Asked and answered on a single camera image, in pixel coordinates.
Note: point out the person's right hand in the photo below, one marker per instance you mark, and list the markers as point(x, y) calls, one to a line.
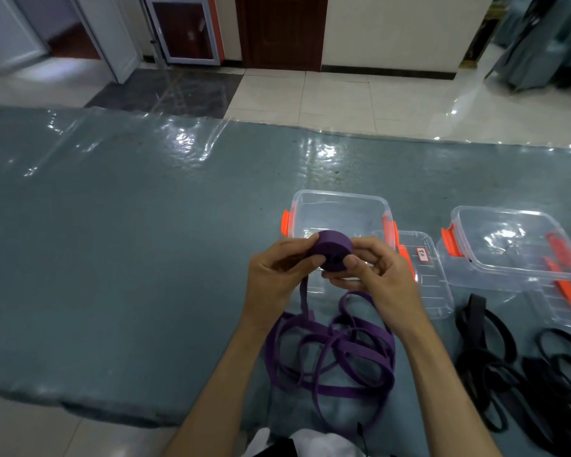
point(395, 290)

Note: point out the person's left hand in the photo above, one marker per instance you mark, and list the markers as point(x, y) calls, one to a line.
point(269, 290)

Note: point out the wide black resistance band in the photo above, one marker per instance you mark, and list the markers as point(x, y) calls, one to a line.
point(476, 314)

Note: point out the clear plastic storage box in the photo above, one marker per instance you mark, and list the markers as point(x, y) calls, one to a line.
point(338, 214)
point(504, 242)

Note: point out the purple resistance band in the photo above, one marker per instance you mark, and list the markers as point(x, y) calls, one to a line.
point(352, 392)

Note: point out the person's right forearm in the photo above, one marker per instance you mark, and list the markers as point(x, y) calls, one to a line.
point(452, 399)

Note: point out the person's left forearm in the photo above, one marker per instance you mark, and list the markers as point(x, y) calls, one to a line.
point(219, 399)

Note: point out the clear lid orange handle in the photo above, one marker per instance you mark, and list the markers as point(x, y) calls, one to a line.
point(568, 309)
point(433, 290)

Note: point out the person's white shirt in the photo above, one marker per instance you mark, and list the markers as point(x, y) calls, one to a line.
point(314, 445)

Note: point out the teal felt table cover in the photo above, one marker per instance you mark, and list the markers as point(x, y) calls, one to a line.
point(123, 223)

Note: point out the dark brown wooden door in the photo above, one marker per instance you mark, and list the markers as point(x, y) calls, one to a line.
point(280, 33)

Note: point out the white framed glass door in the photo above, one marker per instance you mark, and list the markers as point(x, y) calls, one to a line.
point(185, 33)

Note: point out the narrow white door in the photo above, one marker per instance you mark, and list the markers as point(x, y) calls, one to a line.
point(112, 38)

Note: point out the white open door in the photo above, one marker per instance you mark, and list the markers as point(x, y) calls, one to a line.
point(7, 33)

